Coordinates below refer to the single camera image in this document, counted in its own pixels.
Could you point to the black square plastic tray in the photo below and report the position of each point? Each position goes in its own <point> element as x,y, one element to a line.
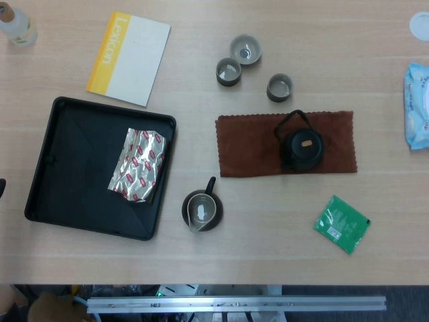
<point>73,167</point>

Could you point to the silver foil packet red print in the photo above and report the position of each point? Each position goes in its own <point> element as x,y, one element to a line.
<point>140,164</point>

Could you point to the white round table grommet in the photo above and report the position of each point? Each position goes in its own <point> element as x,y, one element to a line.
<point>420,27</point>

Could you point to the frosted glass bottle cork stopper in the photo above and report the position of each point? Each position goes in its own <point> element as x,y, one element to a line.
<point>20,30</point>

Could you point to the yellow white Lexicon book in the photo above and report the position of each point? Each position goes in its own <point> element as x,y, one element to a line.
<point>134,60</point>

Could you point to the dark cylindrical tea cup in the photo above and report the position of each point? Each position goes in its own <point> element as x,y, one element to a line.
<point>279,95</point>
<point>229,80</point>

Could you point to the black cast iron teapot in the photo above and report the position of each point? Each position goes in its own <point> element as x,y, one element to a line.
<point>305,154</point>

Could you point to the wide grey tea bowl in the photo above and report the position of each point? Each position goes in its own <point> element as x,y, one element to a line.
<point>245,50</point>

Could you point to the brown bag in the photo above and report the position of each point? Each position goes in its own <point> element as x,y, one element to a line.
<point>50,307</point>

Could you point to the green tea sachet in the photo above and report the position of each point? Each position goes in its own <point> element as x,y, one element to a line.
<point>342,224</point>

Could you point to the aluminium profile rail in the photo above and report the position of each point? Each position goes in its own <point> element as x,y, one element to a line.
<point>234,303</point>

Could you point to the brown tea cloth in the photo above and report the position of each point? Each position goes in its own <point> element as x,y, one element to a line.
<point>248,147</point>

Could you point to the blue wet wipes pack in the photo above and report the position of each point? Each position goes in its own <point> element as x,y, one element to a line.
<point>417,107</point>

